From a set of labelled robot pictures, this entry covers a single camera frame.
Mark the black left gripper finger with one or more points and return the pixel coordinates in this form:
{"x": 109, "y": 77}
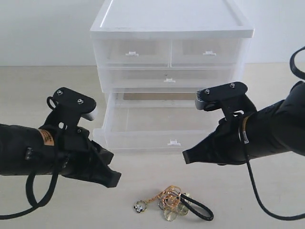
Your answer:
{"x": 99, "y": 155}
{"x": 101, "y": 174}

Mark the clear top right drawer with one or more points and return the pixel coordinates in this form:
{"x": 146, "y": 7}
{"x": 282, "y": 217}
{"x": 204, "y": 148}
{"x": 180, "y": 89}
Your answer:
{"x": 213, "y": 51}

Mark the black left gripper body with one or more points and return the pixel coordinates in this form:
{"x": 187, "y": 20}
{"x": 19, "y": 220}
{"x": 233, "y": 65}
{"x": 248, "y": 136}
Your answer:
{"x": 76, "y": 156}

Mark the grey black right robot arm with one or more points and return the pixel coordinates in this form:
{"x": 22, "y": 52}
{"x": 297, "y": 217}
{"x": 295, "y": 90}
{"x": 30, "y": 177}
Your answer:
{"x": 245, "y": 132}

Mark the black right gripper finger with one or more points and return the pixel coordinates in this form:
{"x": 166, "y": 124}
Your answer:
{"x": 204, "y": 152}

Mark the white plastic drawer cabinet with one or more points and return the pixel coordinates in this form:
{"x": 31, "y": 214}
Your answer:
{"x": 174, "y": 20}

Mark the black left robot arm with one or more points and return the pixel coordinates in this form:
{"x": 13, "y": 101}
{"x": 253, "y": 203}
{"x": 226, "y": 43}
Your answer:
{"x": 23, "y": 149}

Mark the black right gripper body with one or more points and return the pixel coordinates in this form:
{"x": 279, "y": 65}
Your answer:
{"x": 226, "y": 143}

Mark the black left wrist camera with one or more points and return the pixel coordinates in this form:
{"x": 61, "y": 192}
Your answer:
{"x": 68, "y": 107}

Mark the clear top left drawer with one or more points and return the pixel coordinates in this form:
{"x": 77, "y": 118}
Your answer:
{"x": 119, "y": 53}

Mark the gold keychain with black strap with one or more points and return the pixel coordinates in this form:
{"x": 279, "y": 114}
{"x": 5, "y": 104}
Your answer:
{"x": 173, "y": 202}

